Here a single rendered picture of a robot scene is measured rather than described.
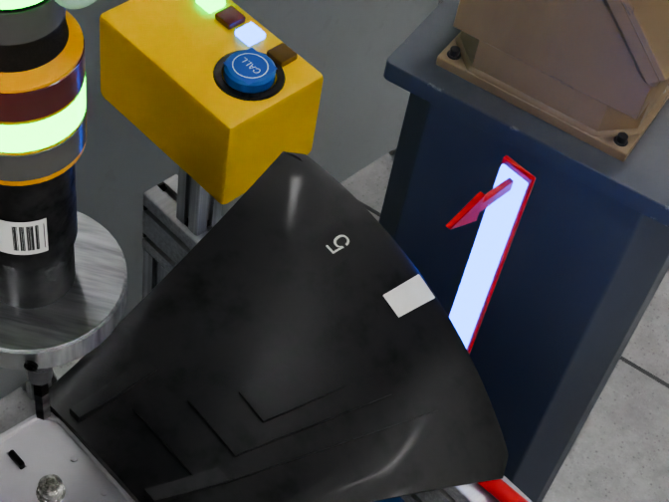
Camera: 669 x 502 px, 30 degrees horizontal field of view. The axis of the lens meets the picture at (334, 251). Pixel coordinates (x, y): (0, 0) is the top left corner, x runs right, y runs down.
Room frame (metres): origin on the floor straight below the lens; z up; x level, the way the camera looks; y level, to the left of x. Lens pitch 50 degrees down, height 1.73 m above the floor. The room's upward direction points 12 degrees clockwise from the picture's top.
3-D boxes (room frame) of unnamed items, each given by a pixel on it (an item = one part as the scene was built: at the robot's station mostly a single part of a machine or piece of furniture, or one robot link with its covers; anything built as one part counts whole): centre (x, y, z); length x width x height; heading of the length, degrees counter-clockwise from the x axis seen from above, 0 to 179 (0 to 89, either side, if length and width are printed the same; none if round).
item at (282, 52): (0.74, 0.07, 1.08); 0.02 x 0.02 x 0.01; 53
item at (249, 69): (0.71, 0.09, 1.08); 0.04 x 0.04 x 0.02
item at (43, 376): (0.27, 0.11, 1.29); 0.01 x 0.01 x 0.05
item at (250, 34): (0.75, 0.10, 1.08); 0.02 x 0.02 x 0.01; 53
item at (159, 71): (0.74, 0.13, 1.02); 0.16 x 0.10 x 0.11; 53
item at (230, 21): (0.77, 0.12, 1.08); 0.02 x 0.02 x 0.01; 53
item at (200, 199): (0.74, 0.13, 0.92); 0.03 x 0.03 x 0.12; 53
